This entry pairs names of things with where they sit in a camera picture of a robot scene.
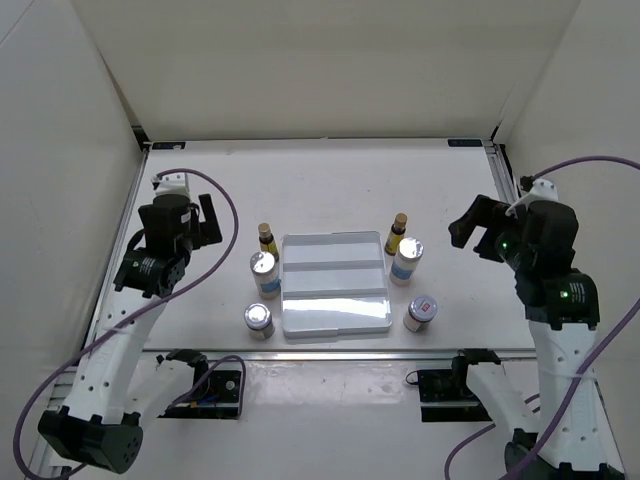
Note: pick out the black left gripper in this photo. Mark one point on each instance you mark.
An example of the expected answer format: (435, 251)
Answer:
(207, 232)

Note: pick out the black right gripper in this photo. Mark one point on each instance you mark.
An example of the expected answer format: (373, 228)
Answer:
(482, 213)

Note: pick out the yellow-label sauce bottle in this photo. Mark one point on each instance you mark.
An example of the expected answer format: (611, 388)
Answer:
(267, 240)
(396, 234)

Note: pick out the tall silver-lid salt jar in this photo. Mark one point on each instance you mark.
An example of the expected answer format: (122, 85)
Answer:
(265, 271)
(408, 255)

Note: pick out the short spice jar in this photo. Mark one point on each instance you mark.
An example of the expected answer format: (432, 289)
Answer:
(419, 313)
(259, 321)

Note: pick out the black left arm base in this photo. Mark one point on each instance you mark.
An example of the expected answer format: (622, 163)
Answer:
(220, 386)

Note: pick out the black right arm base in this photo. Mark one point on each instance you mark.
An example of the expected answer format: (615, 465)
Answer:
(454, 394)

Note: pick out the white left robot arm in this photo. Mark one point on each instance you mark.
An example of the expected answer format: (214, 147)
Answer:
(101, 422)

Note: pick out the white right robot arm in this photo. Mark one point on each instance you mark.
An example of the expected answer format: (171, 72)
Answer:
(562, 439)

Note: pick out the right blue label sticker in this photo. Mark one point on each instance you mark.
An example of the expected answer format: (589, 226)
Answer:
(464, 143)

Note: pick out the blue label sticker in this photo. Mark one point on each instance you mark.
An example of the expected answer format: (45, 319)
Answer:
(464, 143)
(168, 145)

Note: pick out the left blue label sticker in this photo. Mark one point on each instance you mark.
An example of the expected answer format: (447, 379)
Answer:
(168, 145)

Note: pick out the white tiered organizer tray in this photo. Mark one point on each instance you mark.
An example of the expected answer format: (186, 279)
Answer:
(332, 285)

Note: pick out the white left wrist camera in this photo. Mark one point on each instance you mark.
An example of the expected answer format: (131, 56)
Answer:
(171, 184)

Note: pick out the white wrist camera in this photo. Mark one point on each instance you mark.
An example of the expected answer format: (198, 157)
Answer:
(532, 190)
(171, 184)

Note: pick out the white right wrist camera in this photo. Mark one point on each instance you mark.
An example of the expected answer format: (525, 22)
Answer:
(532, 190)

